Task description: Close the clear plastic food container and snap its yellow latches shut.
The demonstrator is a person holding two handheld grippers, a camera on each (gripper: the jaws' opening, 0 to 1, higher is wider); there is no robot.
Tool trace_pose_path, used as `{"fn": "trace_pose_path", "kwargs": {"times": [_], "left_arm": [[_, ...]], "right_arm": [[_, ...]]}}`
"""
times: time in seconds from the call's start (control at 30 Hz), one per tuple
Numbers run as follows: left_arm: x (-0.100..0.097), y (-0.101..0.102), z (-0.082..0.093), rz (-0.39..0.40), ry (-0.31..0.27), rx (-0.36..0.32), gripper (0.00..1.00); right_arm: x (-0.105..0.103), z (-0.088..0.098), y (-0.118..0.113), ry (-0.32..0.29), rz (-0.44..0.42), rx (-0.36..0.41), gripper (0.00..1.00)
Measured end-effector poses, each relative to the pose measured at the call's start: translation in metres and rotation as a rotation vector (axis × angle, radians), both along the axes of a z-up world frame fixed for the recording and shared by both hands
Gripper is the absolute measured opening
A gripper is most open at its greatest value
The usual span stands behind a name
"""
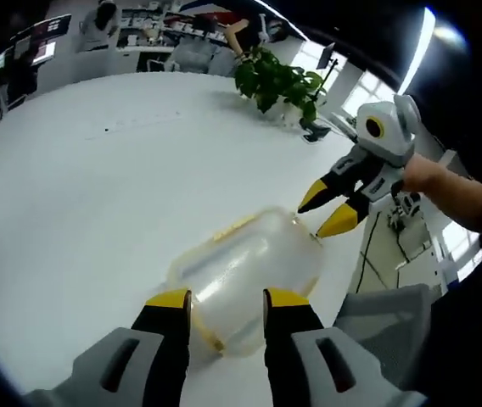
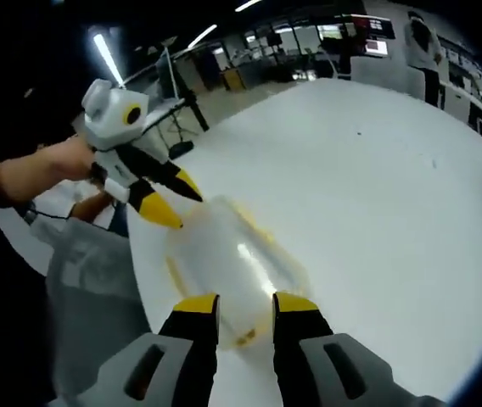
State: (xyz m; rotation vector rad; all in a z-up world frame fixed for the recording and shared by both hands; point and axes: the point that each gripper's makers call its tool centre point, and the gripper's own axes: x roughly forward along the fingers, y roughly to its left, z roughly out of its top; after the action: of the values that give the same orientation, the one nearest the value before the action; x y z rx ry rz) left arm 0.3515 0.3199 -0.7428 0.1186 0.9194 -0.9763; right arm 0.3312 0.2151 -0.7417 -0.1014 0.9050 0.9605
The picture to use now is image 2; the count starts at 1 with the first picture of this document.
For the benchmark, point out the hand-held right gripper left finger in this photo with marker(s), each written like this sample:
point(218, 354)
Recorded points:
point(190, 347)

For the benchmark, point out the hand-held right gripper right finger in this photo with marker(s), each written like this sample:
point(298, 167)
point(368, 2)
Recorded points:
point(300, 347)

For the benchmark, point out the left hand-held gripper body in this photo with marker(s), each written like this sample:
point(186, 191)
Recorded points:
point(111, 123)

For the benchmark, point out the clear plastic bag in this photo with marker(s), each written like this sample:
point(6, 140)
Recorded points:
point(232, 254)

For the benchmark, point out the ceiling light strip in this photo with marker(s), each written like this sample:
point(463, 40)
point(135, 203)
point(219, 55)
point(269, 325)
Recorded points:
point(247, 5)
point(107, 57)
point(203, 35)

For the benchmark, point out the black monitor stand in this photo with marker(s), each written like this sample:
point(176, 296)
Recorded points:
point(198, 112)

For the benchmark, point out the computer monitor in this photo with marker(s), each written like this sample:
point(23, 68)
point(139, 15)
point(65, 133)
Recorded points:
point(169, 80)

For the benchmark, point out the grey mesh office chair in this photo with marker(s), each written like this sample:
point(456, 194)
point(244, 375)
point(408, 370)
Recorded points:
point(92, 297)

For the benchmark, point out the wooden cabinet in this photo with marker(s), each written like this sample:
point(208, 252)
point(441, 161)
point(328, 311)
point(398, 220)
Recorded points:
point(234, 79)

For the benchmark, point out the white chair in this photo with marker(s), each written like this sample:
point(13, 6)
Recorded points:
point(415, 85)
point(377, 74)

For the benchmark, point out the small pink screen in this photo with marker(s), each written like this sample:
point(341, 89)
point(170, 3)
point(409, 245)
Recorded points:
point(376, 46)

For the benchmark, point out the white office desk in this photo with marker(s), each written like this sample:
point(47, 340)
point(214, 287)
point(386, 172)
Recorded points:
point(457, 99)

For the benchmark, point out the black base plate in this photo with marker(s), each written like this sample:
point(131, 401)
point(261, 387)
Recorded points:
point(181, 150)

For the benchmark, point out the dark wall screen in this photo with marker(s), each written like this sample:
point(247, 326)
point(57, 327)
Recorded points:
point(372, 25)

